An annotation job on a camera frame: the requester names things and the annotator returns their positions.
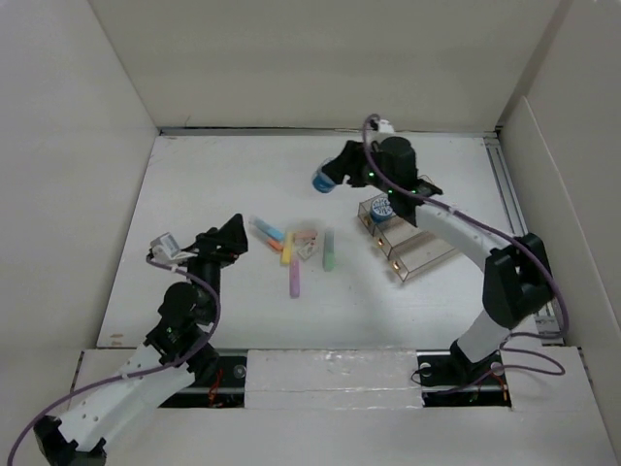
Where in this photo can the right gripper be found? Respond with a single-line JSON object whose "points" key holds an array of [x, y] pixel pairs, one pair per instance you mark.
{"points": [[347, 161]]}

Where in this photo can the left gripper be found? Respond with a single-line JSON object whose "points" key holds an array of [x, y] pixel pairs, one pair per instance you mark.
{"points": [[231, 238]]}

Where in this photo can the blue round jar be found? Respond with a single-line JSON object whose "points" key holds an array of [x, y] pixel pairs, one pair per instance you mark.
{"points": [[322, 182], [380, 209]]}

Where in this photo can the blue highlighter pen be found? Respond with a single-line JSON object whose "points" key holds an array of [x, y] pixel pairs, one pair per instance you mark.
{"points": [[267, 229]]}

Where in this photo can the yellow highlighter pen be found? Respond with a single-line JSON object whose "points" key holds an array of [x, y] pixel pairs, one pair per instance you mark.
{"points": [[287, 248]]}

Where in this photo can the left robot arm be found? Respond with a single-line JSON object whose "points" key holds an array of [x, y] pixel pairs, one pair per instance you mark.
{"points": [[176, 353]]}

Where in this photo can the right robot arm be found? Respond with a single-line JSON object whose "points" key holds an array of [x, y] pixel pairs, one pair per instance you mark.
{"points": [[516, 274]]}

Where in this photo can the pink mini stapler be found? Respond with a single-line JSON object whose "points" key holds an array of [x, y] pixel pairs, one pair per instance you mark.
{"points": [[304, 236]]}

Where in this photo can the white staples box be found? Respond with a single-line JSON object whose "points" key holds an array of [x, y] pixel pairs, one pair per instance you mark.
{"points": [[308, 250]]}

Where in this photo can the clear three-drawer organizer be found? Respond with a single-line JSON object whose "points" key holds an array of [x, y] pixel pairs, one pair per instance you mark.
{"points": [[409, 251]]}

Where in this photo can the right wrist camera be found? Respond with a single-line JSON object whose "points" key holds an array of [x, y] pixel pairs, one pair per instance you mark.
{"points": [[383, 127]]}

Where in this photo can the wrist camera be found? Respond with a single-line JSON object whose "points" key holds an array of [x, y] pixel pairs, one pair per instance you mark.
{"points": [[165, 249], [383, 127]]}

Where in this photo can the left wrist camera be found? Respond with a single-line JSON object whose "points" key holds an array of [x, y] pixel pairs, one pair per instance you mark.
{"points": [[165, 249]]}

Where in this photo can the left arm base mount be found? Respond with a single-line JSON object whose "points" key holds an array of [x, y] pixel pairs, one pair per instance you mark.
{"points": [[224, 388]]}

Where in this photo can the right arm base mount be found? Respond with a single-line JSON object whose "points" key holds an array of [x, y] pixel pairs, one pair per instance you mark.
{"points": [[445, 384]]}

